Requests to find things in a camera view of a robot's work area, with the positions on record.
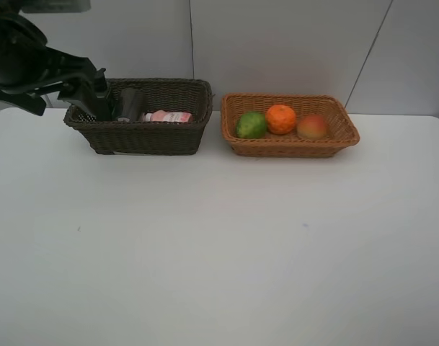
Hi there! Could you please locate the orange tangerine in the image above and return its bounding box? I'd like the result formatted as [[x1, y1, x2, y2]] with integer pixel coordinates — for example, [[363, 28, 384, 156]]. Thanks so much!
[[265, 105, 297, 136]]

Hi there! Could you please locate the red yellow peach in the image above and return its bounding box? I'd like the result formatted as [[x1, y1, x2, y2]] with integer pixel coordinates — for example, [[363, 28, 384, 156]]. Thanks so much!
[[297, 115, 328, 140]]

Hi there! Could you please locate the green mango fruit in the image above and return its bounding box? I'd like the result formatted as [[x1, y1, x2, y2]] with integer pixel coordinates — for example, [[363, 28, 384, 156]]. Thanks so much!
[[236, 112, 267, 139]]

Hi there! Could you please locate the translucent purple plastic cup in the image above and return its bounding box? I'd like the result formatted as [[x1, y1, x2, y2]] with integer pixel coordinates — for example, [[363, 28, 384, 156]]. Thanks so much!
[[114, 88, 144, 123]]

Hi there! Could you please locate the pink bottle white cap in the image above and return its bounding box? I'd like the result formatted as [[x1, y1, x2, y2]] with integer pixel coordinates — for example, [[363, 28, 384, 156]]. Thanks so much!
[[140, 110, 193, 123]]

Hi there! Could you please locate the light brown wicker basket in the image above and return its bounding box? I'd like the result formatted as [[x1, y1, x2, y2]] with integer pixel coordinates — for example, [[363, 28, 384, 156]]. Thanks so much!
[[221, 93, 360, 158]]

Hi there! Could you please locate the dark brown wicker basket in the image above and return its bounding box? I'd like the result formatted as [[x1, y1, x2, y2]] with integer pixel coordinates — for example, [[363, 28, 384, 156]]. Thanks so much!
[[63, 78, 213, 156]]

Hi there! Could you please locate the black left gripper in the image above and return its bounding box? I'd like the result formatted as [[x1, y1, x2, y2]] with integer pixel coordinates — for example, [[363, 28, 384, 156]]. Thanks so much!
[[0, 12, 105, 119]]

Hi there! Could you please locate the dark green bottle black cap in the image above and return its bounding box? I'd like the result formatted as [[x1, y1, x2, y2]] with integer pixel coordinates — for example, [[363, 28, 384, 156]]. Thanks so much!
[[94, 68, 115, 122]]

